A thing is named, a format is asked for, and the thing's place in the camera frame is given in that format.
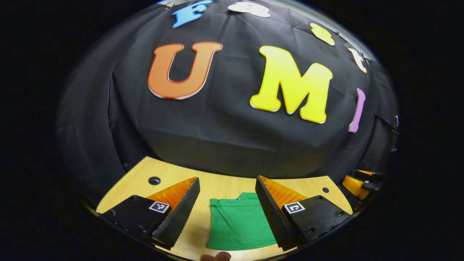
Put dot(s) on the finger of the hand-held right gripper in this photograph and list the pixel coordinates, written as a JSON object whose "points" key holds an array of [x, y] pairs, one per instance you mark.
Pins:
{"points": [[353, 185], [368, 175]]}

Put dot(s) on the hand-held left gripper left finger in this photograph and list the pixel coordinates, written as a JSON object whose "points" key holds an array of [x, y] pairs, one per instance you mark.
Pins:
{"points": [[181, 214]]}

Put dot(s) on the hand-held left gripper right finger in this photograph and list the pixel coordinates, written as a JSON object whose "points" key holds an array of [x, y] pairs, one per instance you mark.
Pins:
{"points": [[273, 217]]}

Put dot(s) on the green T-shirt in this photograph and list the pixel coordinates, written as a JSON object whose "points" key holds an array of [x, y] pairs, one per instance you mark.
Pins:
{"points": [[235, 224]]}

